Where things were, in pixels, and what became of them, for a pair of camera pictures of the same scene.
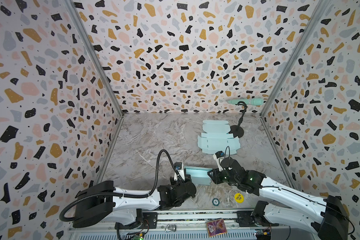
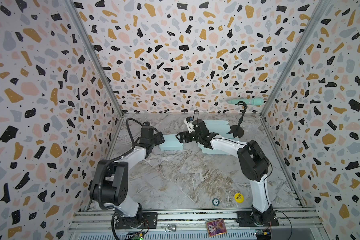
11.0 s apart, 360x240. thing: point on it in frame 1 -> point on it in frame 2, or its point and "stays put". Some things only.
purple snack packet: [216, 227] stays put
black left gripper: [189, 178] -> [159, 136]
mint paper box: [199, 175] -> [171, 143]
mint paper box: [216, 138] stays put
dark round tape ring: [215, 201] stays put
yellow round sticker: [239, 198] stays put
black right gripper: [215, 175] -> [190, 136]
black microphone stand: [237, 130] stays put
